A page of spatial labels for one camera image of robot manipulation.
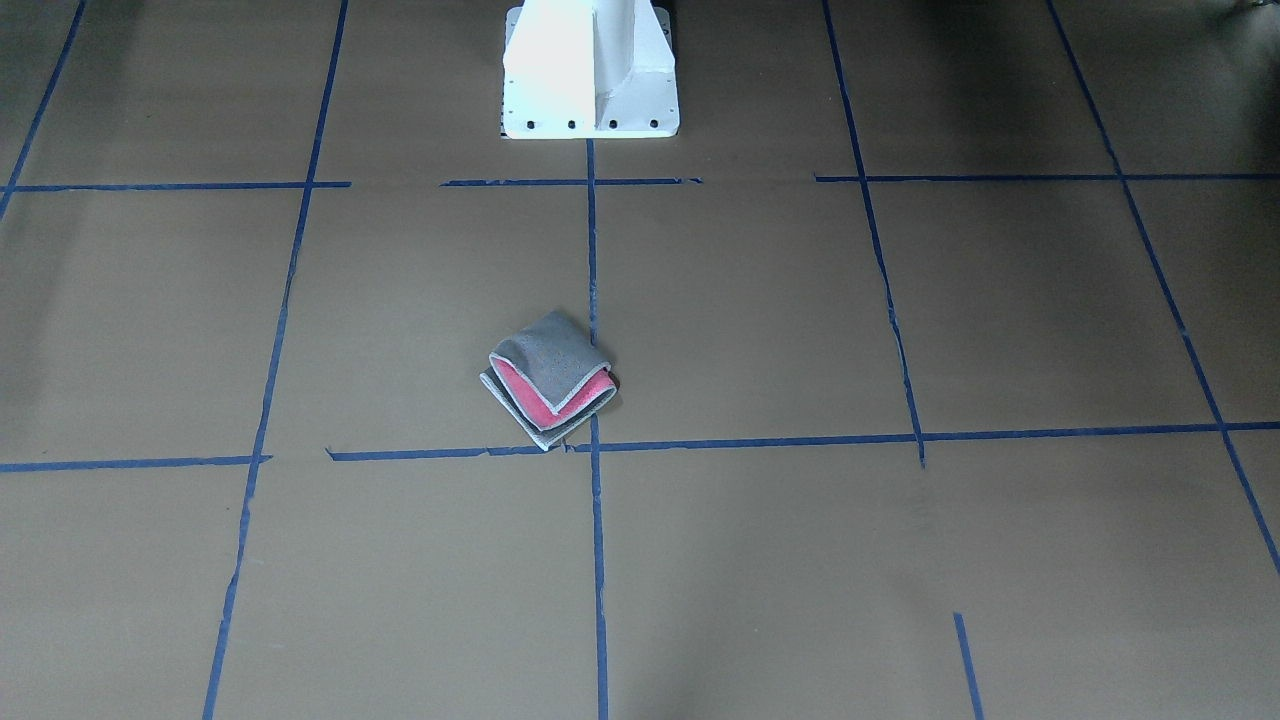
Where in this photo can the pink towel white edge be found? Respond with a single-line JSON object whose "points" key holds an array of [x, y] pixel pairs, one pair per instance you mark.
{"points": [[550, 378]]}

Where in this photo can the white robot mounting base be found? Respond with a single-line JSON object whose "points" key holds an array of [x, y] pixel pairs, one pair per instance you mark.
{"points": [[590, 69]]}

